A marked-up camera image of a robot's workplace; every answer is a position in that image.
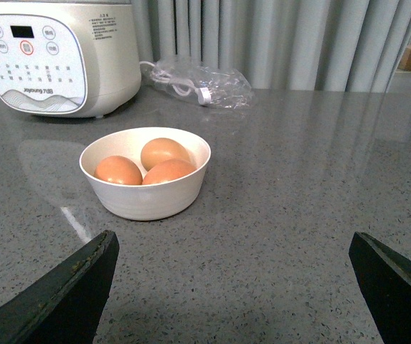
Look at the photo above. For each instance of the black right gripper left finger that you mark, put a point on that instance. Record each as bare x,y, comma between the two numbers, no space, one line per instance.
65,305

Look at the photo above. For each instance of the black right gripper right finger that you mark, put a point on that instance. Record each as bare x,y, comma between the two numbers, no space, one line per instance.
384,279

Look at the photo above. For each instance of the brown egg bowl left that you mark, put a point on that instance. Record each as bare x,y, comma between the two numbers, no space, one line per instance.
118,170

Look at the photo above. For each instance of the brown egg bowl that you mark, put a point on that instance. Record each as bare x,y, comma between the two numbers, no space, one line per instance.
118,170
168,170
159,150

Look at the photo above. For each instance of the brown egg bowl front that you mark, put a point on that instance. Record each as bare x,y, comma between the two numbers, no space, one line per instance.
168,170

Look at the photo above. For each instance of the brown egg bowl back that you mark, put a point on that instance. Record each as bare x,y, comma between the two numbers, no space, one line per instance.
159,150

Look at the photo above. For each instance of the white bowl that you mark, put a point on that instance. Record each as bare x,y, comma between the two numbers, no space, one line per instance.
151,202

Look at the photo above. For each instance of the white Joyoung cooker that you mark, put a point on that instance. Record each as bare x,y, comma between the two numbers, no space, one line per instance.
68,59

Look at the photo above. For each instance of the clear plastic bag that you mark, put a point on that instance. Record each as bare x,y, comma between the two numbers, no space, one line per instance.
190,80

